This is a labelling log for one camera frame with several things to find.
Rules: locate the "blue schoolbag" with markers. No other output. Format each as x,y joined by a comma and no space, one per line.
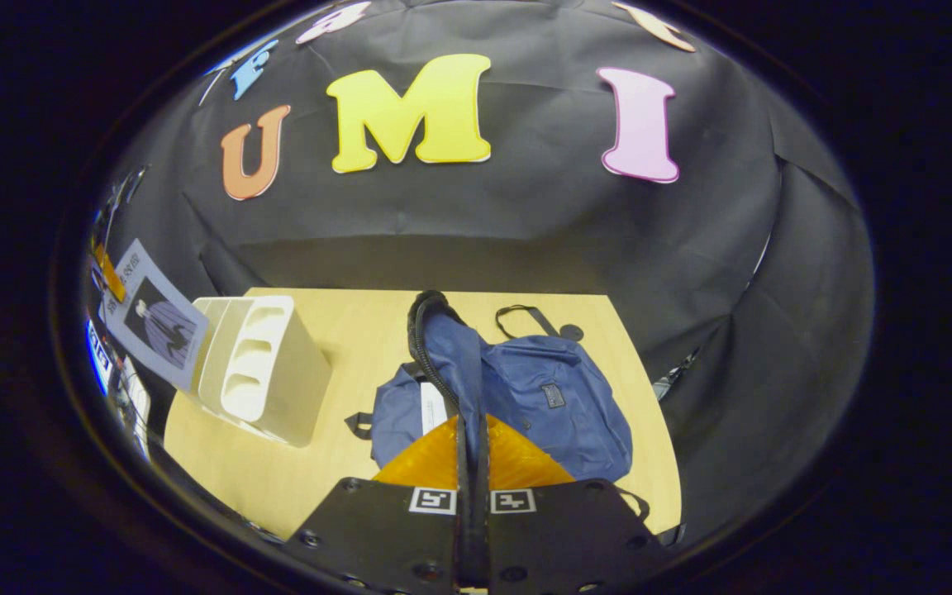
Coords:
542,413

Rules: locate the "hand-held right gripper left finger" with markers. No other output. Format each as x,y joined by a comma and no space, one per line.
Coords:
393,541

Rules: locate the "white plastic bookshelf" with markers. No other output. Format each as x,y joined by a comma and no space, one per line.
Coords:
278,397

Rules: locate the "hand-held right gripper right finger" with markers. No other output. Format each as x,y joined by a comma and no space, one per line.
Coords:
559,537

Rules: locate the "computer monitor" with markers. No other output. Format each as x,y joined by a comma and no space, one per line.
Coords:
98,355

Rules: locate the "book with dark figure cover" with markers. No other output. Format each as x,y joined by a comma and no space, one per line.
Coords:
154,318

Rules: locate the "book with plain pale cover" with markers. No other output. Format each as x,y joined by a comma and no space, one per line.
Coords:
433,406

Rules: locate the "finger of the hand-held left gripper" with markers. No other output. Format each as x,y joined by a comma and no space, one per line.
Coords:
111,277

